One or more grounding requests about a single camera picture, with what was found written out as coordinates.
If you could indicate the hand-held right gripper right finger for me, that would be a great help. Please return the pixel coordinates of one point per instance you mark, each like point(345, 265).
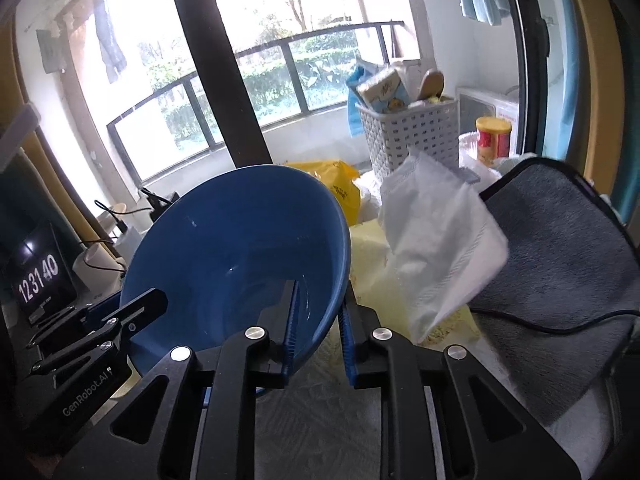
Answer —
point(347, 340)

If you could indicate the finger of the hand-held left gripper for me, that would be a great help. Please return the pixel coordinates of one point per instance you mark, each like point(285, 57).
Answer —
point(145, 302)
point(65, 317)

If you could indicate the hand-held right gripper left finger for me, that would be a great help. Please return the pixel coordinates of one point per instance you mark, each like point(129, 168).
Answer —
point(290, 320)

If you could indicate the blue bowl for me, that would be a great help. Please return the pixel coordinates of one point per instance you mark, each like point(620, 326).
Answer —
point(225, 240)

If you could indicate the black tablet clock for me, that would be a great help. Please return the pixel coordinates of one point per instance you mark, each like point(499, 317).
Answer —
point(40, 275)

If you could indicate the white charger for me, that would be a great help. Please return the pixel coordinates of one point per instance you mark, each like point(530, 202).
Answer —
point(131, 242)

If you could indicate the black charger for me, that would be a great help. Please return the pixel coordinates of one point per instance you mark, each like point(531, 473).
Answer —
point(162, 205)

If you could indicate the yellow curtain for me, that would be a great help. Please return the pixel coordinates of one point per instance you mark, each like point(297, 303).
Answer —
point(50, 180)

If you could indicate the yellow tissue pack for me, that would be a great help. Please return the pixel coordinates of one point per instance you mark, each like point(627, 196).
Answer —
point(440, 230)

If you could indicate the yellow packet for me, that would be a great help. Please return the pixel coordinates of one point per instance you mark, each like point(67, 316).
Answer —
point(340, 185)

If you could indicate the white woven basket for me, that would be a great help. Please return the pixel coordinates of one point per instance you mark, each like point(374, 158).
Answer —
point(410, 135)

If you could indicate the grey folded cloth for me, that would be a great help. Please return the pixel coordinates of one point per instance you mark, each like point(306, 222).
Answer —
point(550, 260)

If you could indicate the blue plastic bag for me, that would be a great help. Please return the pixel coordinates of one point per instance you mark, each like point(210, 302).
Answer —
point(357, 80)

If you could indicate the red yellow can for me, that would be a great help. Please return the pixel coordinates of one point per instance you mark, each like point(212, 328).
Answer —
point(494, 137)

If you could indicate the beige carton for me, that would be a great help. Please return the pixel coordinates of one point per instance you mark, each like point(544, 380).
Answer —
point(382, 87)

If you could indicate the brown wooden brush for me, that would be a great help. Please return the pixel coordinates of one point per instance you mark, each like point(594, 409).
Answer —
point(431, 85)

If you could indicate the hanging dark garment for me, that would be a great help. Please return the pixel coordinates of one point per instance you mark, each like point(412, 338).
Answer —
point(110, 35)

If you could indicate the white microwave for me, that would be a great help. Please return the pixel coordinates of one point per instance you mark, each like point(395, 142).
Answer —
point(482, 102)

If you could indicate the balcony railing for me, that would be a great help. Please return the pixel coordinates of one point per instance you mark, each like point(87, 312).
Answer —
point(300, 40)

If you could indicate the dark window frame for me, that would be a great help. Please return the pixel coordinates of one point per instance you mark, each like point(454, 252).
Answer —
point(220, 60)

